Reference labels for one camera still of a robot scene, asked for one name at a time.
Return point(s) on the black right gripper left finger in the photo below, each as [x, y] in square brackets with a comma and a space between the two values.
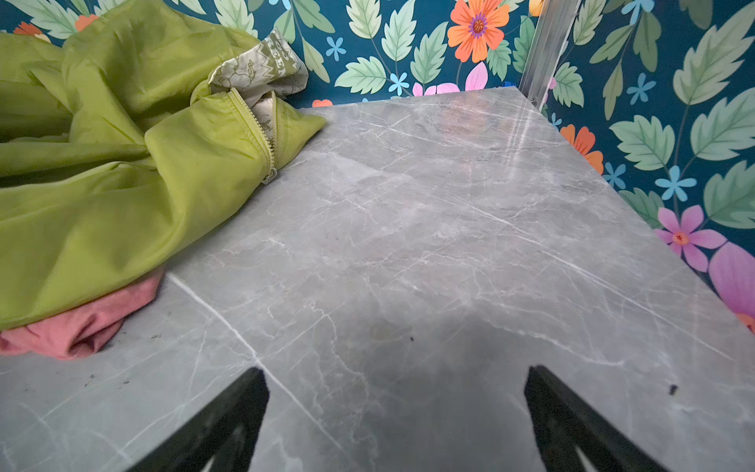
[222, 436]

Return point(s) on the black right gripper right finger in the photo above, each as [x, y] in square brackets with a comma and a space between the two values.
[572, 436]

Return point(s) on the pink cloth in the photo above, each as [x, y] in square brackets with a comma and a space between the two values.
[82, 332]

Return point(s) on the lime green jacket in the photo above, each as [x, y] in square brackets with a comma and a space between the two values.
[129, 142]

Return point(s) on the aluminium frame post back right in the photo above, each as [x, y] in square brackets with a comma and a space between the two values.
[551, 34]

